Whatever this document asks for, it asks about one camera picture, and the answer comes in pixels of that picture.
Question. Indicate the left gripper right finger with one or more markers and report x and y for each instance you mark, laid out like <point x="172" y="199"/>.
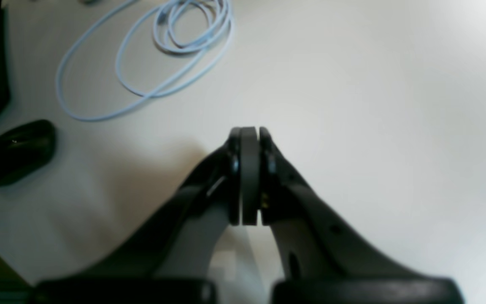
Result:
<point x="324" y="259"/>

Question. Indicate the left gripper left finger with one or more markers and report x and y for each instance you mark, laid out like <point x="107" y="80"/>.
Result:
<point x="166" y="260"/>

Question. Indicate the black computer mouse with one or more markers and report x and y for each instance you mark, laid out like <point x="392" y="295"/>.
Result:
<point x="25" y="149"/>

